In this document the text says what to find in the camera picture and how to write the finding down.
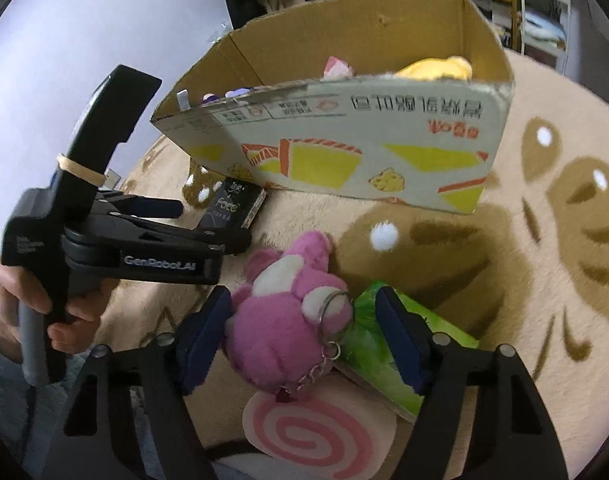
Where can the black tissue pack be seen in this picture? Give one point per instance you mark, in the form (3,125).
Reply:
(234,205)

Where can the yellow plush toy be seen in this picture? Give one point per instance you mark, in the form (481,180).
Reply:
(434,70)

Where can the person's left forearm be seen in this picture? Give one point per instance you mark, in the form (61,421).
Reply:
(4,400)

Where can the person's left hand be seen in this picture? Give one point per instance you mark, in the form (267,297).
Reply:
(4,305)

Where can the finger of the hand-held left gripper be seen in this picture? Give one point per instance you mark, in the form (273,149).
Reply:
(184,239)
(154,207)

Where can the pink swirl plush cushion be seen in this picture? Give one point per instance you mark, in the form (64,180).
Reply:
(309,435)

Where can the white utility cart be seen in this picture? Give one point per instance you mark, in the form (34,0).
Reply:
(523,5)

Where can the green tissue pack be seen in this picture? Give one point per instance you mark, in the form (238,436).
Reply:
(364,360)

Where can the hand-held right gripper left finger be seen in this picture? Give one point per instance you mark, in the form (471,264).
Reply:
(204,342)

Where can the printed cardboard box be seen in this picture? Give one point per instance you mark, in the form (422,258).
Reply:
(334,160)

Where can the light blue folded cloth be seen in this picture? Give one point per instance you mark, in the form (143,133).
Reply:
(544,27)

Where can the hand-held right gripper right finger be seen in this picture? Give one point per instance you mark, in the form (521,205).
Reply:
(399,340)

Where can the beige flower-patterned rug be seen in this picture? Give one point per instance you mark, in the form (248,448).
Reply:
(484,270)

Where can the pink tissue pack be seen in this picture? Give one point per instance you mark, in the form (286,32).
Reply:
(337,67)

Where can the tan rubber band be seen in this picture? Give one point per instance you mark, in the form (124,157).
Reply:
(79,169)

